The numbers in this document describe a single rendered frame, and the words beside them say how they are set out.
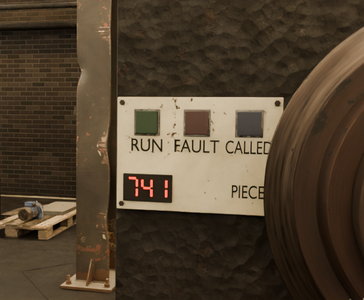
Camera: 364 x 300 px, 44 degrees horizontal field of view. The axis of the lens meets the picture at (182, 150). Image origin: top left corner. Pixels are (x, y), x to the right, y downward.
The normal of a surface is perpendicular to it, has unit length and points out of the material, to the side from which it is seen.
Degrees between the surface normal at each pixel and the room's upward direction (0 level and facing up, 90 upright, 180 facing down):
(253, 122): 90
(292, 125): 90
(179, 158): 90
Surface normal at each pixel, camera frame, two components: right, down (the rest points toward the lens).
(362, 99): -0.75, -0.57
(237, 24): -0.19, 0.05
